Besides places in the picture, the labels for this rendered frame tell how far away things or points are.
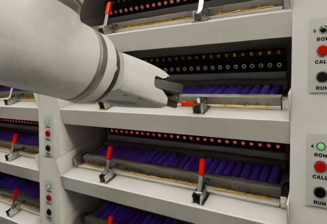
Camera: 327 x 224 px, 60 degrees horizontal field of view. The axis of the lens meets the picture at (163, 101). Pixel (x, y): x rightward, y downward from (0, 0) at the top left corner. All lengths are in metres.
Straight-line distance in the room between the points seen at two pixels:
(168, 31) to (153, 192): 0.37
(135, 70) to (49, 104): 0.59
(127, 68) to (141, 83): 0.03
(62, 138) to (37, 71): 0.62
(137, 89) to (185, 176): 0.41
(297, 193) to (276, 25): 0.30
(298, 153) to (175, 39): 0.33
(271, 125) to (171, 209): 0.29
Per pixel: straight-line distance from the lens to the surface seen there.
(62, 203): 0.92
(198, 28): 0.60
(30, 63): 0.25
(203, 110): 0.60
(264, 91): 0.64
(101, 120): 0.75
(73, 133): 0.90
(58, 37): 0.26
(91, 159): 0.88
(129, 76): 0.32
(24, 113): 1.00
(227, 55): 0.74
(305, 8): 0.55
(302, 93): 0.54
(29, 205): 1.18
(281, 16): 0.56
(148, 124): 0.66
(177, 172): 0.71
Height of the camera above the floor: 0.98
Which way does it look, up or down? 2 degrees down
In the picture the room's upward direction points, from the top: straight up
